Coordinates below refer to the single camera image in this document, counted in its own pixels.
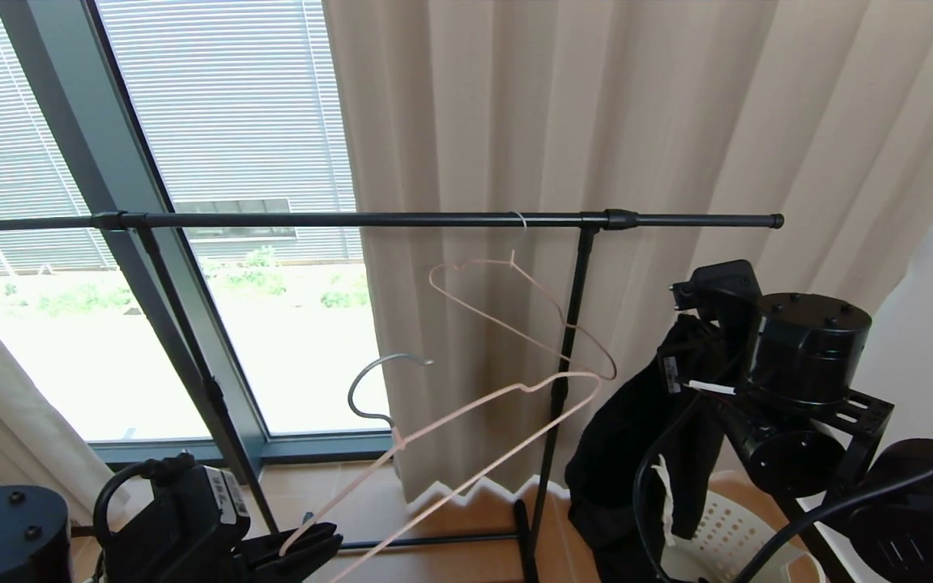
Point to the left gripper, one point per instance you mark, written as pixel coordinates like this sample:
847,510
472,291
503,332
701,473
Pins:
244,567

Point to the white laundry basket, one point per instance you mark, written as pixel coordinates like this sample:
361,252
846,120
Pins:
726,534

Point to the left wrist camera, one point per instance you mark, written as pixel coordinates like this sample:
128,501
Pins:
183,510

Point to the window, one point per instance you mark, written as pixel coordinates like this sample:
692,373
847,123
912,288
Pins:
232,105

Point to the black shorts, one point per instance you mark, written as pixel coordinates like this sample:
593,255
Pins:
628,453

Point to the beige curtain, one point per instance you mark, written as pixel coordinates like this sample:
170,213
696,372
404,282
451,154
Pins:
677,121

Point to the pink clothes hanger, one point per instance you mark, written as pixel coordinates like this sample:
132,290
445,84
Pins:
513,261
396,439

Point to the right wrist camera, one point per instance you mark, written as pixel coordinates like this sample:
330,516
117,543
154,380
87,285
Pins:
717,291

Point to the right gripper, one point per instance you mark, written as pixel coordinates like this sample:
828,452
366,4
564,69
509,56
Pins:
709,372

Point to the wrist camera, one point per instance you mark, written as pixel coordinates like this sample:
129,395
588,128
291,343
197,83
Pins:
717,291
183,510

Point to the black clothes rack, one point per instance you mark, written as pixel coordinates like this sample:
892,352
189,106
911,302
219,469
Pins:
353,219

